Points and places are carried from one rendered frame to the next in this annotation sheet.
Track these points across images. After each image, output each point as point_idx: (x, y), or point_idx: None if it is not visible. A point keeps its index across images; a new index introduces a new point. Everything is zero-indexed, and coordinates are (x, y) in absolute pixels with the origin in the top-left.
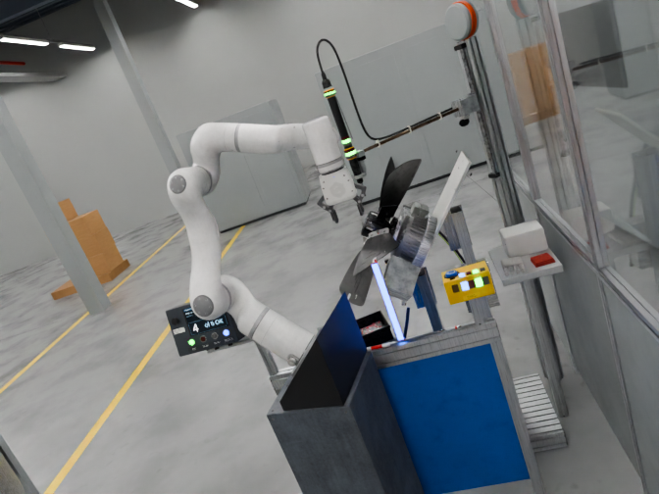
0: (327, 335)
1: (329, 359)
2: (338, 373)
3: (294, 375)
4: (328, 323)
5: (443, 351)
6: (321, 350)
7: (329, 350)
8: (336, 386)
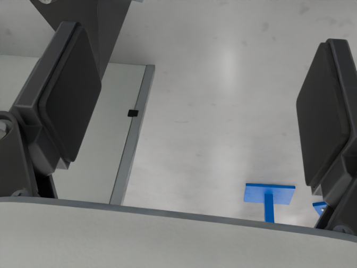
0: (104, 39)
1: (113, 38)
2: (124, 2)
3: (47, 21)
4: (100, 28)
5: None
6: (106, 67)
7: (111, 35)
8: (125, 17)
